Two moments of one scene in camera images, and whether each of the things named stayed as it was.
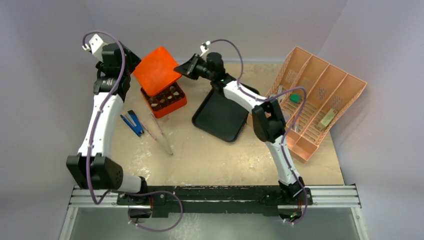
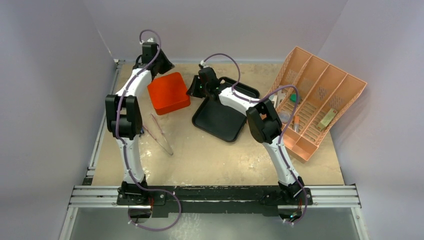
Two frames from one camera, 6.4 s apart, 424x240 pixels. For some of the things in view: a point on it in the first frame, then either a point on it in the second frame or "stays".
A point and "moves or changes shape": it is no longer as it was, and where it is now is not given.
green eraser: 295,98 stays
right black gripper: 193,66 → 194,88
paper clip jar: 286,115 stays
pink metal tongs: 168,148 stays
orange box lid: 155,71 moves or changes shape
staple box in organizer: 326,119 stays
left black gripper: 131,61 → 168,66
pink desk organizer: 313,97 stays
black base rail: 189,200 stays
